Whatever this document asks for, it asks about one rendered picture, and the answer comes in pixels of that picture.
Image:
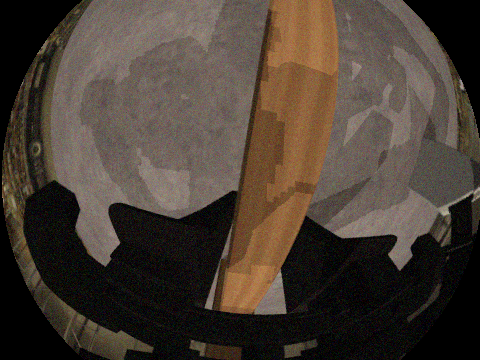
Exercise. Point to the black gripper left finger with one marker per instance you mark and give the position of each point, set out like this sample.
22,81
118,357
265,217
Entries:
197,240

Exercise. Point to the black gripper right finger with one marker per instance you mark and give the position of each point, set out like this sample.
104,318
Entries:
318,256

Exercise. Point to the dark brown wooden post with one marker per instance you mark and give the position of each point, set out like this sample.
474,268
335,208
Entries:
213,351

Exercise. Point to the brown wooden rail with steel hooks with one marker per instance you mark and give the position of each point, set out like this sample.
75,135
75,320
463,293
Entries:
289,125

